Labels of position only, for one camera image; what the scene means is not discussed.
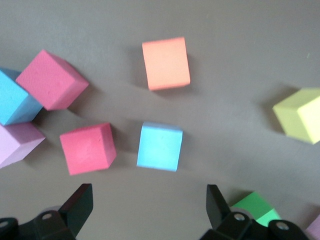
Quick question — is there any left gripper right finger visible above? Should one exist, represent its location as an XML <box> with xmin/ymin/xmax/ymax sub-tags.
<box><xmin>199</xmin><ymin>184</ymin><xmax>310</xmax><ymax>240</ymax></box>

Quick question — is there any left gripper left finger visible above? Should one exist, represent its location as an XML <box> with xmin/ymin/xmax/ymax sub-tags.
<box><xmin>0</xmin><ymin>183</ymin><xmax>94</xmax><ymax>240</ymax></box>

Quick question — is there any blue foam cube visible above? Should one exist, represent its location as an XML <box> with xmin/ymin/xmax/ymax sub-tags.
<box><xmin>0</xmin><ymin>66</ymin><xmax>44</xmax><ymax>127</ymax></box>
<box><xmin>136</xmin><ymin>121</ymin><xmax>184</xmax><ymax>173</ymax></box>

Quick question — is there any pink foam cube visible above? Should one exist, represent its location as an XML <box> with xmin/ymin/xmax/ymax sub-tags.
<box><xmin>0</xmin><ymin>121</ymin><xmax>47</xmax><ymax>170</ymax></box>
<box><xmin>305</xmin><ymin>213</ymin><xmax>320</xmax><ymax>240</ymax></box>

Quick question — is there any orange foam cube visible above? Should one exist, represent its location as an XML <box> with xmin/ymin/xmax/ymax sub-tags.
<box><xmin>141</xmin><ymin>36</ymin><xmax>191</xmax><ymax>91</ymax></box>

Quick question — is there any green foam cube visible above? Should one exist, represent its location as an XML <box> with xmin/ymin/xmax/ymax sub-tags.
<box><xmin>229</xmin><ymin>191</ymin><xmax>281</xmax><ymax>228</ymax></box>

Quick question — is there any red foam cube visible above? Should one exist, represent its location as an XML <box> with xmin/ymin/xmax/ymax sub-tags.
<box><xmin>59</xmin><ymin>122</ymin><xmax>118</xmax><ymax>176</ymax></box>
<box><xmin>15</xmin><ymin>49</ymin><xmax>90</xmax><ymax>111</ymax></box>

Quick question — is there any yellow foam cube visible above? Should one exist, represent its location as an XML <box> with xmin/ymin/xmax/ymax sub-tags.
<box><xmin>271</xmin><ymin>87</ymin><xmax>320</xmax><ymax>146</ymax></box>

